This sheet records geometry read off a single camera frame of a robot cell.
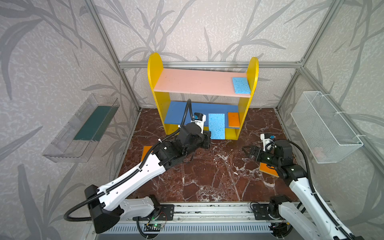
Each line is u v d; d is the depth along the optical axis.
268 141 0.70
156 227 0.71
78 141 0.63
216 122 0.68
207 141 0.58
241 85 0.75
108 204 0.38
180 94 1.16
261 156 0.68
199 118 0.57
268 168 0.68
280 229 0.72
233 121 0.93
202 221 0.72
